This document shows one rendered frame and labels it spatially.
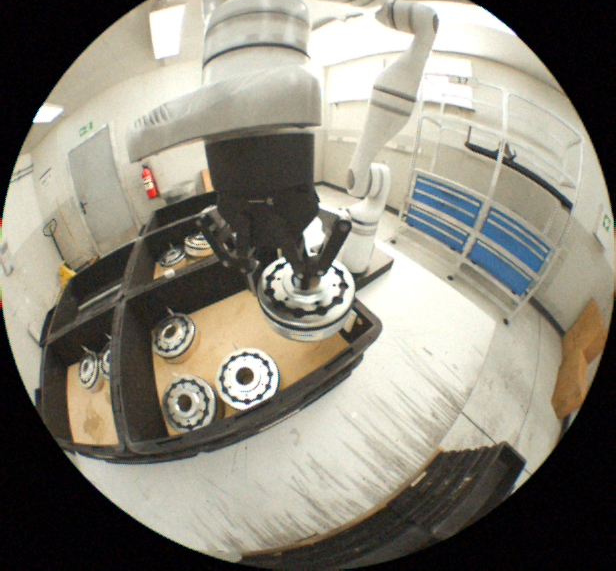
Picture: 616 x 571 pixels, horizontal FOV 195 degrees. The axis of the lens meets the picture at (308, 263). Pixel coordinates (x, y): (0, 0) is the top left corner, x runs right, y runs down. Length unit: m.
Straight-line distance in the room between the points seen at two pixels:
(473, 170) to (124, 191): 4.98
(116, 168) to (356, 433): 3.73
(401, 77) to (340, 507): 0.80
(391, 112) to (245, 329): 0.50
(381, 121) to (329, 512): 0.77
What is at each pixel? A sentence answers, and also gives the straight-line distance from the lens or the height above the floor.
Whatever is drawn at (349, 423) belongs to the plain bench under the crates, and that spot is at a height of 0.70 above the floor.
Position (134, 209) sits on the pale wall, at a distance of 3.64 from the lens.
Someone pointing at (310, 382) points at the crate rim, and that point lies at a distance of 0.22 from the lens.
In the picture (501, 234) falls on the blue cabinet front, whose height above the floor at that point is 0.71.
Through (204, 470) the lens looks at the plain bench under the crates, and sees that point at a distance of 0.51.
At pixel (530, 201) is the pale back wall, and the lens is 2.81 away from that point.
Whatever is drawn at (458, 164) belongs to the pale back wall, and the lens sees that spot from 2.83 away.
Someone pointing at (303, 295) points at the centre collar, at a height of 1.01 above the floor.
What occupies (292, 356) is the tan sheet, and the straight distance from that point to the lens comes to 0.33.
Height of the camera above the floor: 1.14
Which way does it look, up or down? 40 degrees down
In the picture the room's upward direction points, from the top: straight up
